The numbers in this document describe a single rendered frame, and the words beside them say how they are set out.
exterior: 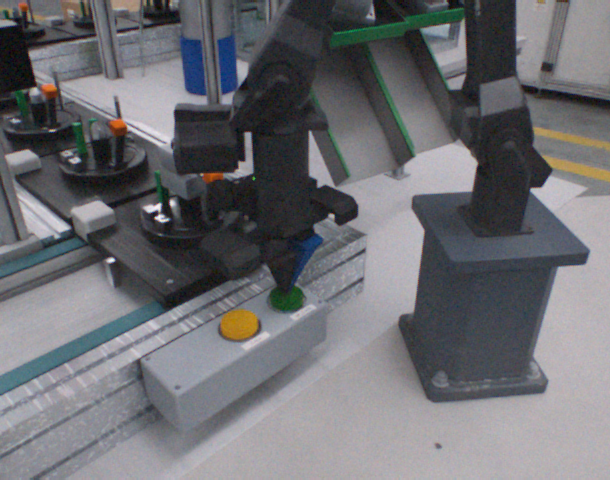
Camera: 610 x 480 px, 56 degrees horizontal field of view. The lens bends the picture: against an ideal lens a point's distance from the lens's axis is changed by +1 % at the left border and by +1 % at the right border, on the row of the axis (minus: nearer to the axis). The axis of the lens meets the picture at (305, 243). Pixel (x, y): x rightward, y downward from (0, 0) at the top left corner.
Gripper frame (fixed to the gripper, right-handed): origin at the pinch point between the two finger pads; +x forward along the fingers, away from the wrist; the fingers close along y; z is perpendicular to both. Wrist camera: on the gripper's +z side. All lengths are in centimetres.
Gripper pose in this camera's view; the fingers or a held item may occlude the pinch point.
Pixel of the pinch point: (284, 266)
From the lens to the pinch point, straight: 65.0
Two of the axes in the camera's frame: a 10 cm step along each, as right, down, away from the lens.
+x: 0.0, 8.5, 5.3
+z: -6.9, -3.8, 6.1
